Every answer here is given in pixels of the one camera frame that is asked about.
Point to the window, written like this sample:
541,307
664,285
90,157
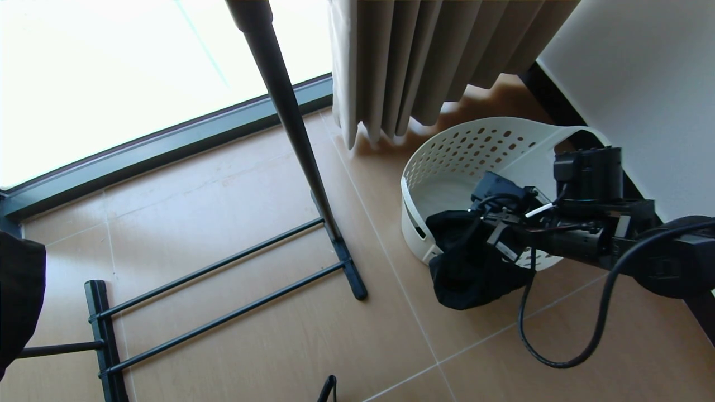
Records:
139,84

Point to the black clothes rack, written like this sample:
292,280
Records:
290,123

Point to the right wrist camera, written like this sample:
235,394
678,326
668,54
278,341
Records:
500,192

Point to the white laundry basket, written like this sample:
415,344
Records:
447,167

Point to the black shorts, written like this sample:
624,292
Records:
19,290

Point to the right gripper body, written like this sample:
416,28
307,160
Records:
564,240

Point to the brown curtain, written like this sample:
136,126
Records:
402,56

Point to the black mesh garment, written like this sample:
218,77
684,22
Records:
469,273

